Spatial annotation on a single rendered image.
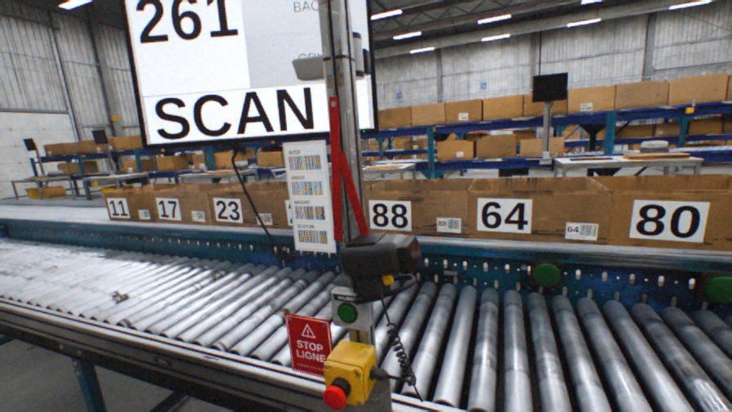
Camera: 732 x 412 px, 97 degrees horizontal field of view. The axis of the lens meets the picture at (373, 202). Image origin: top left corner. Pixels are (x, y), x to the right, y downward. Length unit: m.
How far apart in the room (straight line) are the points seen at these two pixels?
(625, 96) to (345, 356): 5.51
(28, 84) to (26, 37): 1.76
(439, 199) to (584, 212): 0.42
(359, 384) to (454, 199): 0.70
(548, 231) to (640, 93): 4.83
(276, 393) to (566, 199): 0.93
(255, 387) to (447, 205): 0.75
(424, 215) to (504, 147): 4.27
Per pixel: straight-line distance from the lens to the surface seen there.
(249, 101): 0.71
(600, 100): 5.74
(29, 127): 17.79
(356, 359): 0.61
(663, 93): 5.94
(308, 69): 0.68
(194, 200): 1.75
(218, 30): 0.76
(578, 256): 1.10
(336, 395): 0.59
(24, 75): 18.20
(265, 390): 0.87
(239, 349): 0.94
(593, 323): 1.03
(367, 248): 0.48
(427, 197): 1.12
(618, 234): 1.16
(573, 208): 1.12
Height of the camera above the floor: 1.24
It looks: 11 degrees down
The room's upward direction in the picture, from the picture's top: 4 degrees counter-clockwise
